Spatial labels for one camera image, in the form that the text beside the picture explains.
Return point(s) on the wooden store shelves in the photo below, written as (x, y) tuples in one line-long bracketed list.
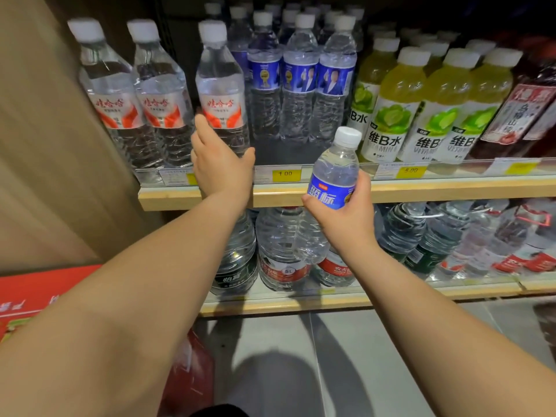
[(282, 195)]

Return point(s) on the person's left forearm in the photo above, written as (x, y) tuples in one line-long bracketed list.
[(108, 321)]

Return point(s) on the green label water jug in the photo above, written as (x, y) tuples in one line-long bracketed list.
[(428, 256), (399, 230)]

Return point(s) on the row of blue label bottles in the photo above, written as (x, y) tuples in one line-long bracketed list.
[(299, 78)]

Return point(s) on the black label water jug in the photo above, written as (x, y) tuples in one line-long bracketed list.
[(234, 273)]

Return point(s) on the person's right forearm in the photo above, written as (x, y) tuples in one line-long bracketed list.
[(456, 343)]

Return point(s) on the person's left hand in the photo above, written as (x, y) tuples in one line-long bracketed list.
[(221, 178)]

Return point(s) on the red label water jug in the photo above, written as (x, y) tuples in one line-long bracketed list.
[(334, 269), (278, 256)]

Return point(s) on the blue label water bottle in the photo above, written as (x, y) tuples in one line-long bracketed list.
[(334, 169)]

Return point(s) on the red printed carton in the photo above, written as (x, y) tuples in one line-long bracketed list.
[(26, 299)]

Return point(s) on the row of dark plum drinks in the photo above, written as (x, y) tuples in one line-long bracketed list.
[(521, 108)]

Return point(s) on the red plastic package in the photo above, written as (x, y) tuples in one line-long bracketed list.
[(191, 373)]

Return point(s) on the row of yellow vitamin drinks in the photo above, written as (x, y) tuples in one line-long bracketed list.
[(391, 117)]

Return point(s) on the person's right hand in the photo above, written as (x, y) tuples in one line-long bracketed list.
[(347, 225)]

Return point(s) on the yellow price tag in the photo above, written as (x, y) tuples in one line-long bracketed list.
[(410, 172), (521, 168), (286, 174), (191, 178)]

